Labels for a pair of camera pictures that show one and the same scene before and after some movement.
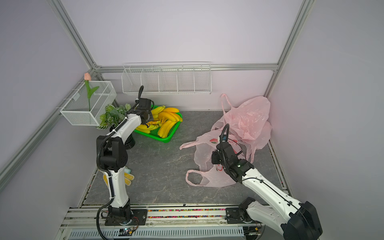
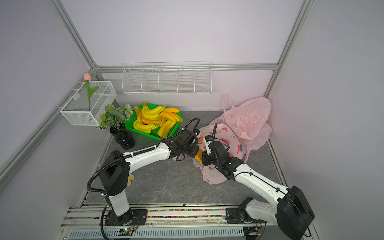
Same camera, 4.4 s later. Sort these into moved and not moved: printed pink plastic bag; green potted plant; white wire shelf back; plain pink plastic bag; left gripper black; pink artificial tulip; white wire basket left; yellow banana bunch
Moved: yellow banana bunch; left gripper black; printed pink plastic bag
Not moved: pink artificial tulip; plain pink plastic bag; green potted plant; white wire basket left; white wire shelf back
